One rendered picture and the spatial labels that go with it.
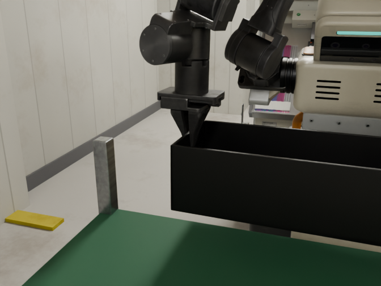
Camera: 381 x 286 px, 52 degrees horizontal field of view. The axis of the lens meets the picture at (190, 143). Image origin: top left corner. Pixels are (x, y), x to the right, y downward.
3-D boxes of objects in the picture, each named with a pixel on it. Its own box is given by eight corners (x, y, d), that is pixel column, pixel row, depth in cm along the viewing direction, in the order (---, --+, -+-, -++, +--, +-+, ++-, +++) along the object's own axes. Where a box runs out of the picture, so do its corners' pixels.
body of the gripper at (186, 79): (215, 109, 62) (216, 61, 60) (156, 103, 65) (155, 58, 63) (224, 101, 68) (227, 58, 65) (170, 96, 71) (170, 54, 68)
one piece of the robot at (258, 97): (255, 91, 105) (257, 50, 100) (274, 92, 103) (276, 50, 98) (248, 105, 97) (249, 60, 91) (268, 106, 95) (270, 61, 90)
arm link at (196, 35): (217, 21, 63) (188, 20, 66) (193, 21, 58) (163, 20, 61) (215, 64, 65) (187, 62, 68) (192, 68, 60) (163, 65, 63)
